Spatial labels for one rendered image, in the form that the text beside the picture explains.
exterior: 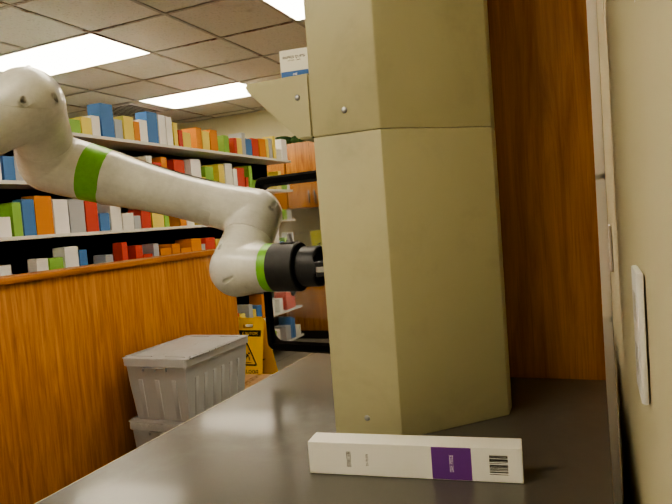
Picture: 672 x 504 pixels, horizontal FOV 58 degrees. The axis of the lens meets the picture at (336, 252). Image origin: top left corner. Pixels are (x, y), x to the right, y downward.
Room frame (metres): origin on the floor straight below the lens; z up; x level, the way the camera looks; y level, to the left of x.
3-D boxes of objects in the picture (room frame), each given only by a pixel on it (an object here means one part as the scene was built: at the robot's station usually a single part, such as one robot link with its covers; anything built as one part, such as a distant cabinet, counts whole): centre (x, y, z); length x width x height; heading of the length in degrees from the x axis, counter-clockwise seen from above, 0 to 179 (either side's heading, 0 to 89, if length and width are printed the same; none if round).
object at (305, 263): (1.10, 0.02, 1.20); 0.09 x 0.08 x 0.07; 66
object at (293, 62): (1.05, 0.04, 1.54); 0.05 x 0.05 x 0.06; 75
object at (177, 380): (3.28, 0.84, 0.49); 0.60 x 0.42 x 0.33; 157
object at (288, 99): (1.12, 0.01, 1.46); 0.32 x 0.11 x 0.10; 157
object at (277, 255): (1.13, 0.09, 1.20); 0.09 x 0.06 x 0.12; 156
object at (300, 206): (1.32, 0.04, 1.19); 0.30 x 0.01 x 0.40; 58
